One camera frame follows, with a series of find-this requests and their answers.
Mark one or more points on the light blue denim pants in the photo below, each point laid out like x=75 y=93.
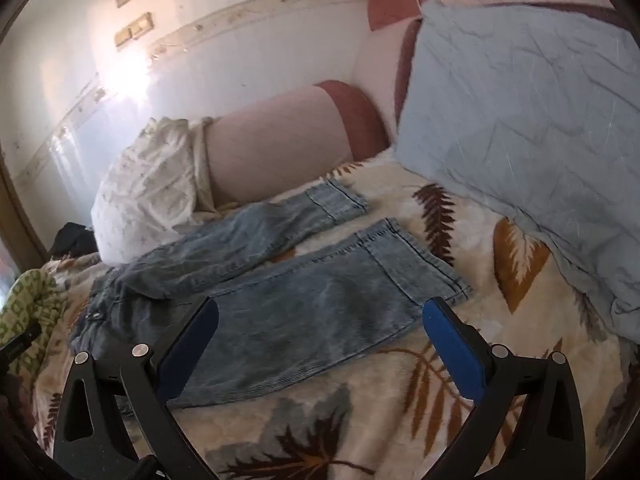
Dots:
x=300 y=310

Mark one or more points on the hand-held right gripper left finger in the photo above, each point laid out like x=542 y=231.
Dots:
x=187 y=355

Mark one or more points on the green patterned cloth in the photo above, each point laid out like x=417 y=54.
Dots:
x=35 y=290

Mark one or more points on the leaf print blanket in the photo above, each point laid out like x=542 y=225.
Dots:
x=350 y=425

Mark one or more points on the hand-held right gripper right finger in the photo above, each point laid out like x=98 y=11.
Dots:
x=452 y=355

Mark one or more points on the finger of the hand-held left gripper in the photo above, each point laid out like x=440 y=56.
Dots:
x=20 y=342

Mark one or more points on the white floral pillow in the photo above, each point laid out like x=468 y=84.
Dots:
x=145 y=195

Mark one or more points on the wooden window frame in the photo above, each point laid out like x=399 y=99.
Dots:
x=20 y=220

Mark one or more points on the pink bolster cushion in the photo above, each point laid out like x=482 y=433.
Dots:
x=270 y=145

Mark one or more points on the brass wall switch plate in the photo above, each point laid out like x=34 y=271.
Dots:
x=134 y=30

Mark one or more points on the dark cloth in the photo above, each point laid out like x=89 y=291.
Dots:
x=72 y=240

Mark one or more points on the light blue quilt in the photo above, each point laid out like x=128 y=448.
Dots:
x=500 y=110

